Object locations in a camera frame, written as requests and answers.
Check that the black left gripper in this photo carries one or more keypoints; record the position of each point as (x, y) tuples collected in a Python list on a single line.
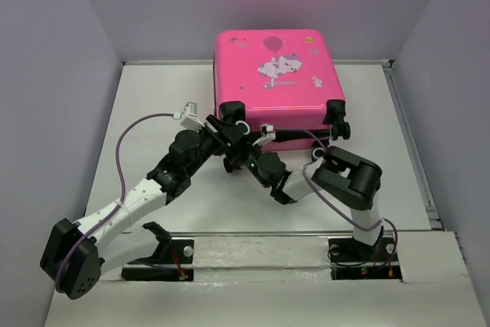
[(223, 138)]

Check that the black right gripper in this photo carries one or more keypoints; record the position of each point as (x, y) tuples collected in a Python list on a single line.
[(236, 158)]

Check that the pink hard-shell suitcase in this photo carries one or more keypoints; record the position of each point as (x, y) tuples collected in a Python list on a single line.
[(281, 77)]

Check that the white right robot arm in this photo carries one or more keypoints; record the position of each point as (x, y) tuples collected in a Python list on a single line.
[(346, 182)]

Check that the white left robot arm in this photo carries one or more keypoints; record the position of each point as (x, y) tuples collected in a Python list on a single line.
[(73, 257)]

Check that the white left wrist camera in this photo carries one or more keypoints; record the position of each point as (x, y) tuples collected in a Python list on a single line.
[(188, 117)]

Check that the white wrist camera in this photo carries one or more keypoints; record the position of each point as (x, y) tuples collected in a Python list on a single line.
[(188, 117), (267, 135)]

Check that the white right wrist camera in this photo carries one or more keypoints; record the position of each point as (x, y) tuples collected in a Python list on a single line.
[(267, 135)]

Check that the aluminium mounting rail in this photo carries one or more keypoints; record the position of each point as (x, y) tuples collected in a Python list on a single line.
[(261, 233)]

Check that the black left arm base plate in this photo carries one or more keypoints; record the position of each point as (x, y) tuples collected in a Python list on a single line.
[(172, 262)]

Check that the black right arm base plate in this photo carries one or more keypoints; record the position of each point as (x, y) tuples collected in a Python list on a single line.
[(351, 260)]

